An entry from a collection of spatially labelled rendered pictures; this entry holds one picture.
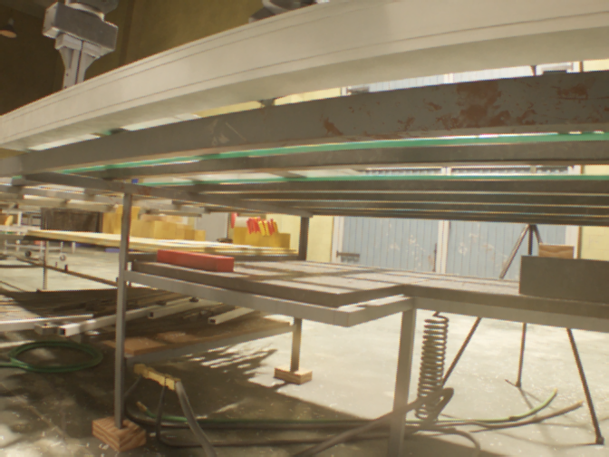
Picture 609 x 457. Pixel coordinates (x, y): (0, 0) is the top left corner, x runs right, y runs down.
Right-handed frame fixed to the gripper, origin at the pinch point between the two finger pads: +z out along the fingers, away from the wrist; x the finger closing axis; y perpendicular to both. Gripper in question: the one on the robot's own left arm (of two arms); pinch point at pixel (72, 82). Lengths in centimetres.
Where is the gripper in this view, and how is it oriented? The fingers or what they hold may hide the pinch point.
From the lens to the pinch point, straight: 90.5
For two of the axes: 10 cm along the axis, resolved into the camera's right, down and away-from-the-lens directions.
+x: -5.7, -0.5, -8.2
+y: -8.2, -0.5, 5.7
